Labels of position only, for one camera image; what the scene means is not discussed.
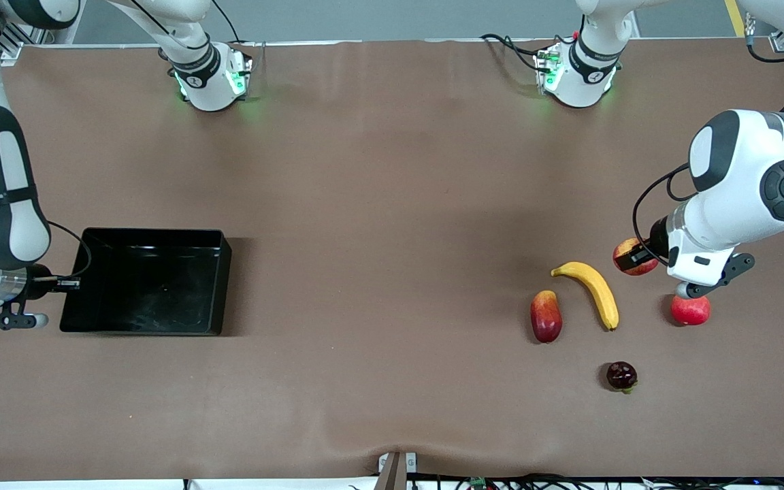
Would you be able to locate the red yellow apple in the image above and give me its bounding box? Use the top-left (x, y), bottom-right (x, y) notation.
top-left (612, 237), bottom-right (659, 277)

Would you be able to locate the yellow banana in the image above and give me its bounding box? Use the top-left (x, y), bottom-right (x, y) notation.
top-left (550, 261), bottom-right (620, 332)

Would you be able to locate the black plastic box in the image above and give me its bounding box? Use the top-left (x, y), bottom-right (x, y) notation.
top-left (59, 228), bottom-right (233, 337)

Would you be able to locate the red pomegranate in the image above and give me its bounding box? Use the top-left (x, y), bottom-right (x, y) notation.
top-left (670, 294), bottom-right (712, 327)

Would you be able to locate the red yellow mango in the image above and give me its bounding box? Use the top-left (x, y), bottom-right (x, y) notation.
top-left (530, 290), bottom-right (564, 344)

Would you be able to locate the dark purple mangosteen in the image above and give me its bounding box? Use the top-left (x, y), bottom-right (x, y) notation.
top-left (606, 361), bottom-right (639, 395)

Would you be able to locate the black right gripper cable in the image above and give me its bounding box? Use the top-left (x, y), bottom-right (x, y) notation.
top-left (45, 219), bottom-right (93, 281)

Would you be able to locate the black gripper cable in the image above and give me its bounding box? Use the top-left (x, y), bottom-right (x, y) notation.
top-left (632, 162), bottom-right (699, 267)
top-left (45, 219), bottom-right (93, 281)

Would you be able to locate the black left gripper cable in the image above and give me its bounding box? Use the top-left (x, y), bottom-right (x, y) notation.
top-left (632, 162), bottom-right (699, 267)

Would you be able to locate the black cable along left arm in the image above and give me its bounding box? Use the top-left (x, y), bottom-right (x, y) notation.
top-left (745, 33), bottom-right (784, 113)

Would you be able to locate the black left arm base cable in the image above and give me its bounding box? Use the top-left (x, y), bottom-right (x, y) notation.
top-left (479, 33), bottom-right (573, 72)

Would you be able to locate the black arm base cable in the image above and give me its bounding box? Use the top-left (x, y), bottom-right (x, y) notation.
top-left (479, 33), bottom-right (573, 72)
top-left (212, 0), bottom-right (257, 65)

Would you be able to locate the black right arm base cable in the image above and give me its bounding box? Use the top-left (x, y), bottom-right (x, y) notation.
top-left (212, 0), bottom-right (257, 65)

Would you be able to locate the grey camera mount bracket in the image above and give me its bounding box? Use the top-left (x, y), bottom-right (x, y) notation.
top-left (375, 451), bottom-right (419, 490)

